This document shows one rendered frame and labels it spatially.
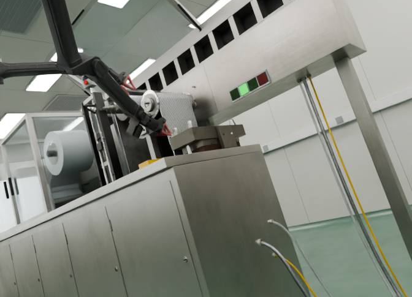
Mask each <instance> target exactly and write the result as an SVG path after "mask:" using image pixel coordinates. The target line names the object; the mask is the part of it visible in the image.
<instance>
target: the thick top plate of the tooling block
mask: <svg viewBox="0 0 412 297"><path fill-rule="evenodd" d="M226 126H231V127H232V131H233V134H234V136H235V137H236V136H238V137H239V138H240V137H242V136H244V135H246V133H245V130H244V127H243V124H237V125H226ZM216 127H218V126H205V127H190V128H188V129H187V130H185V131H183V132H181V133H179V134H177V135H176V136H174V137H172V138H170V139H169V141H170V145H171V148H172V150H173V151H176V150H181V149H183V148H185V147H186V145H192V144H194V143H196V142H198V141H200V140H206V139H212V138H218V134H217V131H216Z"/></svg>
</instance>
